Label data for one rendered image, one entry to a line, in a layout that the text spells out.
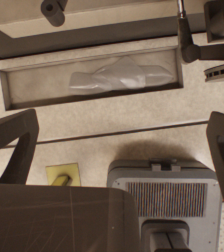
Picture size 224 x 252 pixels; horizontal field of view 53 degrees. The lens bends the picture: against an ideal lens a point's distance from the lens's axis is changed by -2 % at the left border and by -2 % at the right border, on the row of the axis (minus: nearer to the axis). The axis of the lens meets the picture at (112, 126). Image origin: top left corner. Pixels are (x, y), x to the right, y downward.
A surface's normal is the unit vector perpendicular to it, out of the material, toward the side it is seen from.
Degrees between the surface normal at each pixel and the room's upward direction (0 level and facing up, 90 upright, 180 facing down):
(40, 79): 0
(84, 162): 0
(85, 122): 0
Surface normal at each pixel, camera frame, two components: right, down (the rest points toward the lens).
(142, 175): 0.00, -0.64
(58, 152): -0.01, 0.10
